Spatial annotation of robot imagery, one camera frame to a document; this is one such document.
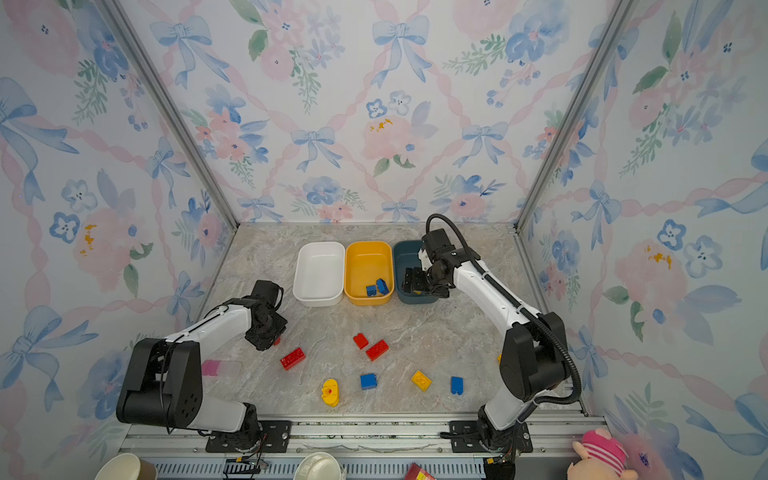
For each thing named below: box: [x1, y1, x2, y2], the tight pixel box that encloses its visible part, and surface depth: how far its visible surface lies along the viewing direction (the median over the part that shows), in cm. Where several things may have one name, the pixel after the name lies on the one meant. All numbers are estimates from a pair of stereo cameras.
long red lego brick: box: [280, 347, 306, 371], surface depth 87 cm
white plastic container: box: [292, 241, 345, 307], surface depth 108 cm
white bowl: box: [293, 452, 346, 480], surface depth 70 cm
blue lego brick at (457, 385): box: [451, 376, 464, 395], surface depth 84 cm
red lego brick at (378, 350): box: [366, 339, 390, 362], surface depth 89 cm
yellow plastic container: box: [344, 241, 395, 307], surface depth 107 cm
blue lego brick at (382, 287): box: [376, 278, 390, 295], surface depth 102 cm
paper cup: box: [94, 453, 158, 480], surface depth 65 cm
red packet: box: [403, 462, 437, 480], surface depth 68 cm
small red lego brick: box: [353, 333, 369, 350], surface depth 92 cm
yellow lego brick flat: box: [411, 370, 433, 392], surface depth 84 cm
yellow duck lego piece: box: [322, 378, 339, 407], surface depth 80 cm
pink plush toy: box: [567, 428, 639, 480], surface depth 68 cm
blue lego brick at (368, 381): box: [360, 373, 378, 390], surface depth 85 cm
